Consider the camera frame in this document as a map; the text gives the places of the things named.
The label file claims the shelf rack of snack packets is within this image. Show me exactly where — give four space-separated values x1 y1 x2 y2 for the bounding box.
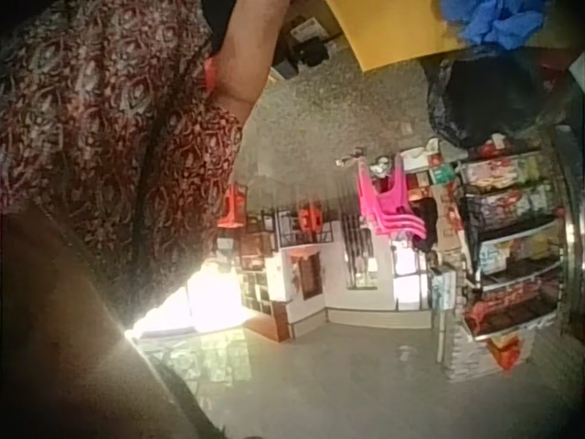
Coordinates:
429 136 570 383

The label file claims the blue plastic bag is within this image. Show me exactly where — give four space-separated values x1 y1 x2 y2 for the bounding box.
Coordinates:
441 0 557 46

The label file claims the yellow padded envelope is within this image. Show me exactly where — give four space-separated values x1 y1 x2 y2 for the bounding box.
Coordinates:
323 0 465 72

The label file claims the stack of pink plastic stools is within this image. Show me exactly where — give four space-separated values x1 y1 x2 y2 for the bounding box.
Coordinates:
356 155 427 237

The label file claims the black plastic bag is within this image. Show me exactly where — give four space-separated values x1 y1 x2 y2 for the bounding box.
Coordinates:
425 48 557 150

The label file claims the black device with label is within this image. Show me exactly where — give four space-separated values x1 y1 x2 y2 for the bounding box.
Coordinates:
277 13 339 77

